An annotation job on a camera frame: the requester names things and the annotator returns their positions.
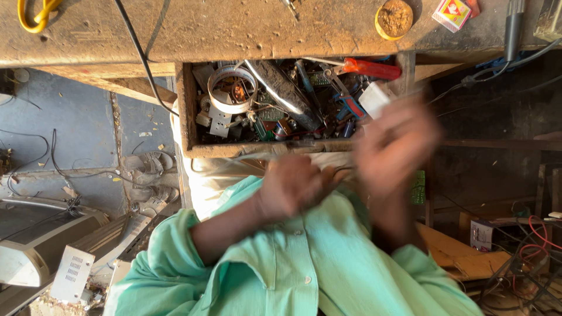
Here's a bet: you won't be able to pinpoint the person's left hand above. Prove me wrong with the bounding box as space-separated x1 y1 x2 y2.
257 154 342 221

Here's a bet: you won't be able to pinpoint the person's right hand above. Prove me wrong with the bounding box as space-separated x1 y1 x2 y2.
351 94 443 200

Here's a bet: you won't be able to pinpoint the white plastic adapter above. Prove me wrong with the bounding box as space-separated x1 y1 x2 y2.
358 81 392 120

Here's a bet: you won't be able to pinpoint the green circuit board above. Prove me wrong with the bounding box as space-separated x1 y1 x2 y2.
411 170 426 205

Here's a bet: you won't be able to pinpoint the wooden drawer of parts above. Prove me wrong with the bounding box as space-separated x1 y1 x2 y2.
175 52 416 159

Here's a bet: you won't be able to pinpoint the long chrome metal tool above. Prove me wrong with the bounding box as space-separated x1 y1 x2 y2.
244 59 325 131

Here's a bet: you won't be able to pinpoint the green button shirt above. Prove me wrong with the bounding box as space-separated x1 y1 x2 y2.
103 176 484 316

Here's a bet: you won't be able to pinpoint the yellow tin of brown powder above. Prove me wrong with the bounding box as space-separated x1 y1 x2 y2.
374 0 414 41

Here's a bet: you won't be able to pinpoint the white perforated metal plate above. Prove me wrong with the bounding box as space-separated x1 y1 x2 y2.
208 104 233 138

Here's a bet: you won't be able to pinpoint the white tape roll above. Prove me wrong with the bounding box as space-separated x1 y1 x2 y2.
207 65 259 115

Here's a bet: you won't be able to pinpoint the red and white matchbox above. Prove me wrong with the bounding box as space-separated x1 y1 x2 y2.
431 0 472 33

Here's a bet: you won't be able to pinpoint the metal screwdriver tip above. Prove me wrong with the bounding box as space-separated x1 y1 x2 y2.
281 0 302 21

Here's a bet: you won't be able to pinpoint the small white carton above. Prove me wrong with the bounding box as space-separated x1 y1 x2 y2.
470 219 495 253

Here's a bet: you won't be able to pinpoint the brown cardboard sheet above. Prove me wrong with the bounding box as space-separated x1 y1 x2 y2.
415 222 512 282

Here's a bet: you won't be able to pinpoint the grey soldering iron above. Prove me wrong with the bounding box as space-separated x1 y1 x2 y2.
504 0 526 63

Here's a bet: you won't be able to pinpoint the grey sandal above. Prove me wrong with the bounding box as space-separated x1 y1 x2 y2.
123 151 175 177
130 184 181 217

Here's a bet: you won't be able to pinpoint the white vented metal cover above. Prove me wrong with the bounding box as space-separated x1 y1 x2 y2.
49 245 96 304

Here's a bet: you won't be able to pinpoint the grey monitor casing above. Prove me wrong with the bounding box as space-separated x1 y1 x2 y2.
0 197 111 288

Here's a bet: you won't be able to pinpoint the blue handled pliers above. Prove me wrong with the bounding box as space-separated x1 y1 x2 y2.
320 63 367 120

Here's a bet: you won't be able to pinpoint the red handled tool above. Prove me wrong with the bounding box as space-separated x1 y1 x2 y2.
342 57 402 81

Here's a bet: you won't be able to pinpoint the tangle of cables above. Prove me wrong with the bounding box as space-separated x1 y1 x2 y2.
476 200 562 313

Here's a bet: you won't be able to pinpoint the black cable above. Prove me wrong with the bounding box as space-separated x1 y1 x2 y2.
113 0 180 118

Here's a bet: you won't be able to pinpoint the yellow cable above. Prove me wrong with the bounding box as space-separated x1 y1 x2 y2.
17 0 65 34

